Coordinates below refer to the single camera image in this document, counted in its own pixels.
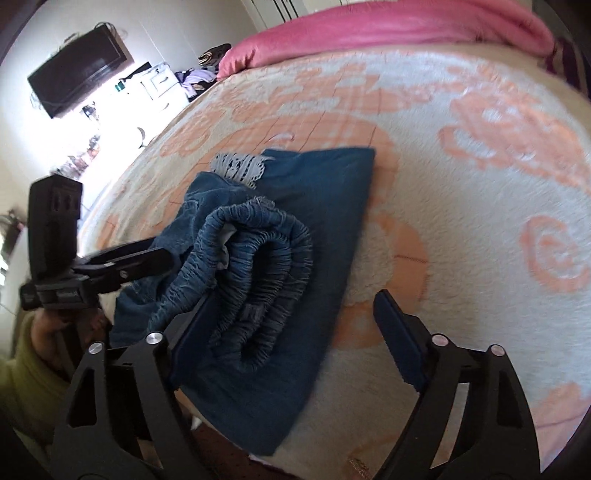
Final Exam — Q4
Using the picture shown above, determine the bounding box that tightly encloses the pink duvet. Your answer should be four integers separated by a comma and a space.
217, 0, 555, 80

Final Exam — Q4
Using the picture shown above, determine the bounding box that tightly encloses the person's left forearm green sleeve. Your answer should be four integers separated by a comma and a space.
0, 314, 71, 446

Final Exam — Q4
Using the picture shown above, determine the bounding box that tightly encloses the purple striped cloth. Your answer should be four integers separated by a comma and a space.
542, 37, 591, 100

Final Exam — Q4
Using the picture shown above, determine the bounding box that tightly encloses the blue denim pants lace trim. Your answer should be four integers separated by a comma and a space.
111, 147, 377, 456

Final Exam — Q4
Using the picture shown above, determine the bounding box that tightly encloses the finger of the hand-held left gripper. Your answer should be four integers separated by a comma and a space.
78, 237, 161, 268
90, 248, 182, 292

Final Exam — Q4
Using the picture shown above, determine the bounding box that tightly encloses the pile of clothes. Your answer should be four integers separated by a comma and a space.
175, 44, 232, 99

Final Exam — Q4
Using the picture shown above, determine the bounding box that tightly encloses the white dresser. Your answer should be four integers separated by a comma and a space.
139, 62, 191, 112

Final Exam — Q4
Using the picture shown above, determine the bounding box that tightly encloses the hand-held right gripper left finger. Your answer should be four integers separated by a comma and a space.
48, 291, 218, 480

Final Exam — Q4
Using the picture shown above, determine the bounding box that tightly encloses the person's left hand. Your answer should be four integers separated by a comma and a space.
32, 308, 110, 370

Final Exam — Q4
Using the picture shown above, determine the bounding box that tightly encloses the black wall television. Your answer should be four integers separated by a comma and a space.
27, 25, 134, 120

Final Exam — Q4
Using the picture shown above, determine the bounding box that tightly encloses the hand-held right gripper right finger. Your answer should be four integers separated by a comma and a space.
373, 290, 541, 480

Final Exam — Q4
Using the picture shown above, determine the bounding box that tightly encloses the cream peach patterned blanket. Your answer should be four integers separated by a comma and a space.
78, 42, 591, 476

